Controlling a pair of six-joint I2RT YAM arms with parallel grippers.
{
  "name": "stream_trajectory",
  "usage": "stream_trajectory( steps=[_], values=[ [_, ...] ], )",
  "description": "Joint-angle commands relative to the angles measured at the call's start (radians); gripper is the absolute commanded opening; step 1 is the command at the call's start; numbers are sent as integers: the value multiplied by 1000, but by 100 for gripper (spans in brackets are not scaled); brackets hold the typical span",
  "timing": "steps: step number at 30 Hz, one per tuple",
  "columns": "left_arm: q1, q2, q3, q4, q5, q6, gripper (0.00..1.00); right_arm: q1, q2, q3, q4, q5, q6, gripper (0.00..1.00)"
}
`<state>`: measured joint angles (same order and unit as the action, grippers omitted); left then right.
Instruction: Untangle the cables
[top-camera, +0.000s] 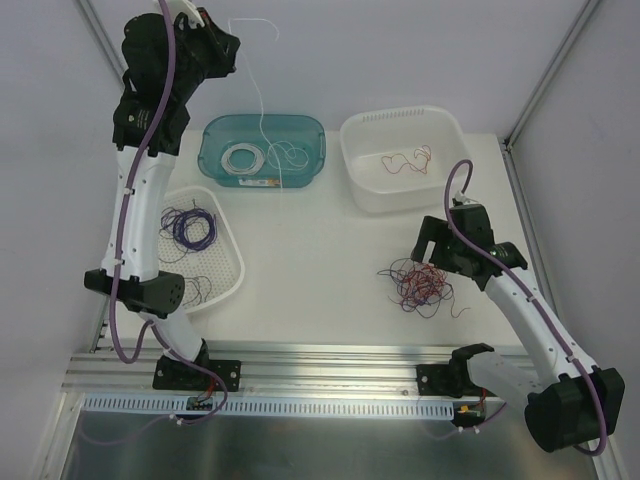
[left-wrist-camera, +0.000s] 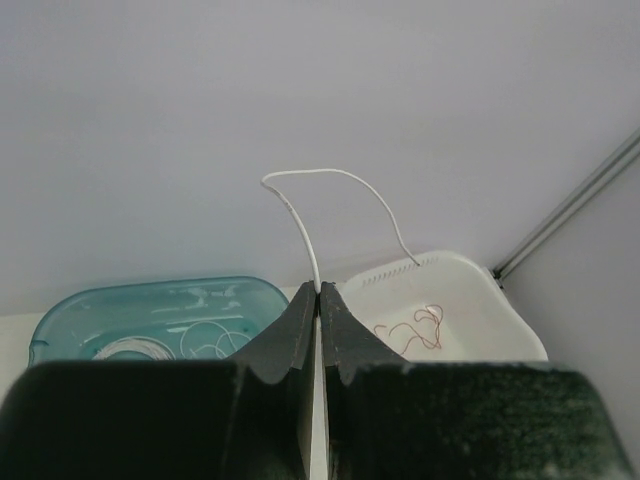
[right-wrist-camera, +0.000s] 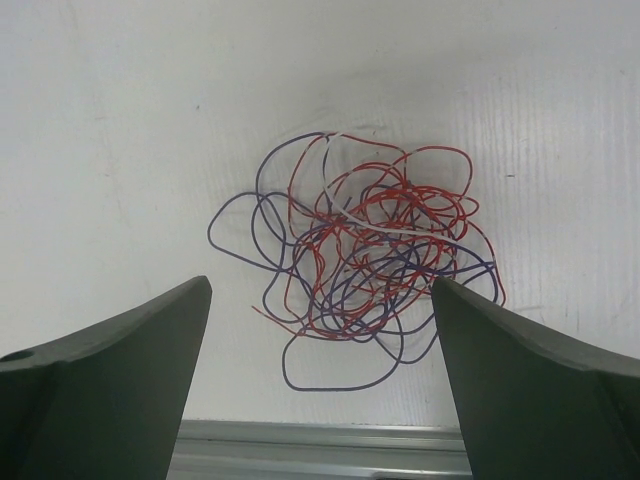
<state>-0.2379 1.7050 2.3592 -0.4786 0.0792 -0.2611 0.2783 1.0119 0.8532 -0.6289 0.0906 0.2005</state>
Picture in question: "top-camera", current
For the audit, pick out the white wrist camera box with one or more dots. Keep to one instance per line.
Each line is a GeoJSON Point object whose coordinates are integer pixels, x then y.
{"type": "Point", "coordinates": [186, 7]}

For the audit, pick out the teal plastic bin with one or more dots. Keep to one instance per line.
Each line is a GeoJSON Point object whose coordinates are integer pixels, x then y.
{"type": "Point", "coordinates": [263, 151]}

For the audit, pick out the aluminium frame rail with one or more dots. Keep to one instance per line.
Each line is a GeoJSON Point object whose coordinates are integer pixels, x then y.
{"type": "Point", "coordinates": [273, 369]}

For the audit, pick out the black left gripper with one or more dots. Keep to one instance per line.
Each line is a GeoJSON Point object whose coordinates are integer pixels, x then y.
{"type": "Point", "coordinates": [215, 45]}

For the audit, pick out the white tub basket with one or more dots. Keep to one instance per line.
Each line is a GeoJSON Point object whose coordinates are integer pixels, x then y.
{"type": "Point", "coordinates": [400, 159]}

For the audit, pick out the white slotted cable duct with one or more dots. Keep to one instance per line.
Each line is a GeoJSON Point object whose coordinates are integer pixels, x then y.
{"type": "Point", "coordinates": [272, 407]}

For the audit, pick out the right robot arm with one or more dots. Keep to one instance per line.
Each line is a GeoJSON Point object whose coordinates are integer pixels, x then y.
{"type": "Point", "coordinates": [568, 400]}

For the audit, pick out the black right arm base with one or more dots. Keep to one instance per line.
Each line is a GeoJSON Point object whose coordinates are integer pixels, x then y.
{"type": "Point", "coordinates": [450, 379]}

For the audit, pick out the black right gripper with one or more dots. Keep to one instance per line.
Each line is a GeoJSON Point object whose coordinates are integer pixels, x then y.
{"type": "Point", "coordinates": [435, 245]}

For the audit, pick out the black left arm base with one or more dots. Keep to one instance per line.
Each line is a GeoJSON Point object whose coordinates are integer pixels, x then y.
{"type": "Point", "coordinates": [174, 375]}

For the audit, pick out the white perforated tray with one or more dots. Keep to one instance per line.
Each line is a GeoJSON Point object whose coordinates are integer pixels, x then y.
{"type": "Point", "coordinates": [196, 242]}

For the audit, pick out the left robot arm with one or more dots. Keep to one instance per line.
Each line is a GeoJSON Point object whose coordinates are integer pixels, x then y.
{"type": "Point", "coordinates": [169, 54]}

